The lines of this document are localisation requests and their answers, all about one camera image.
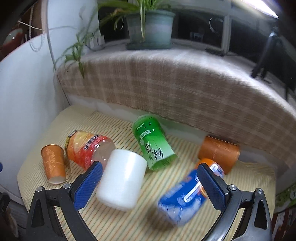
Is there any red orange label cup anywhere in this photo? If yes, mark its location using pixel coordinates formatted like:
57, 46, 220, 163
65, 130, 115, 171

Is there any white plastic cup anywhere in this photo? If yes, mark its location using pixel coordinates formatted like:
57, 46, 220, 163
96, 149, 147, 211

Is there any orange patterned paper cup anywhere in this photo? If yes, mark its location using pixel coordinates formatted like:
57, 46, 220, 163
41, 144, 66, 185

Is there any beige plaid blanket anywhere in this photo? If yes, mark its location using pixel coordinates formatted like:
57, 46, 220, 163
57, 49, 295, 166

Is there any spider plant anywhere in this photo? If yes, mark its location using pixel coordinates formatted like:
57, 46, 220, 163
54, 1, 171, 77

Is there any white round cabinet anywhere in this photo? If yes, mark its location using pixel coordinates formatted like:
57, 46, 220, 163
1, 35, 66, 204

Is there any orange paper cup far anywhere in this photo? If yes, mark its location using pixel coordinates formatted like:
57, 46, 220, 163
198, 136, 240, 175

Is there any blue orange label cup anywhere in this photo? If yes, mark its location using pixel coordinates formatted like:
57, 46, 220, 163
157, 158, 224, 226

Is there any red ceramic vase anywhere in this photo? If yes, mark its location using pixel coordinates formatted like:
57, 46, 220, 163
1, 28, 23, 56

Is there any bead necklace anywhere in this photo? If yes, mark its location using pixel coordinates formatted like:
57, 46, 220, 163
28, 4, 46, 52

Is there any green plant pot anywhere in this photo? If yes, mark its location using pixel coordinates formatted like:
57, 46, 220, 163
126, 10, 175, 50

